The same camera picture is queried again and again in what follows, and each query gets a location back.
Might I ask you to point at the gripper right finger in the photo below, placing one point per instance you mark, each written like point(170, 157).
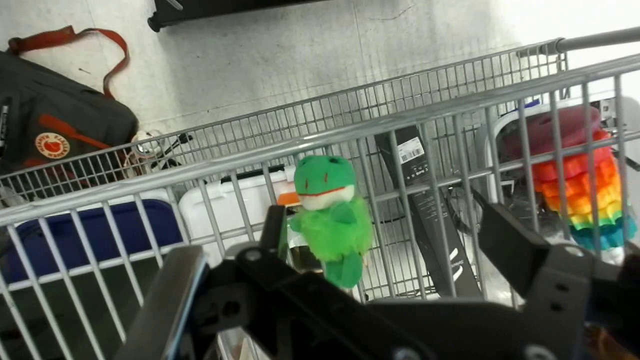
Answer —
point(560, 300)

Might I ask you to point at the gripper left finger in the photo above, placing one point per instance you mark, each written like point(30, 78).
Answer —
point(300, 320)

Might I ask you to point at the small orange object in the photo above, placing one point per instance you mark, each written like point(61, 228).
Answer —
point(287, 199)

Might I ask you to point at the rainbow ruffled toy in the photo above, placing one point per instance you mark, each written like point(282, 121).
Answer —
point(575, 192)

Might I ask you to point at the long black box with label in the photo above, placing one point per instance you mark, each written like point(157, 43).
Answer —
point(440, 240)

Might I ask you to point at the white plastic container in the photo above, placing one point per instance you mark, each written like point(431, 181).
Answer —
point(220, 205)

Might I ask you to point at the green frog plush toy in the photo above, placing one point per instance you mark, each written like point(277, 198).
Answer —
point(325, 175)

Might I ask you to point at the pink soft toy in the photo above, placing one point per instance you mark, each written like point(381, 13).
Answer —
point(540, 132)

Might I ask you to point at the blue plastic bin lid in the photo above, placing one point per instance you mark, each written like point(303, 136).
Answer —
point(90, 235)

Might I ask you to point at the black furniture base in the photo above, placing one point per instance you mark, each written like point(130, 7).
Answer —
point(200, 10)

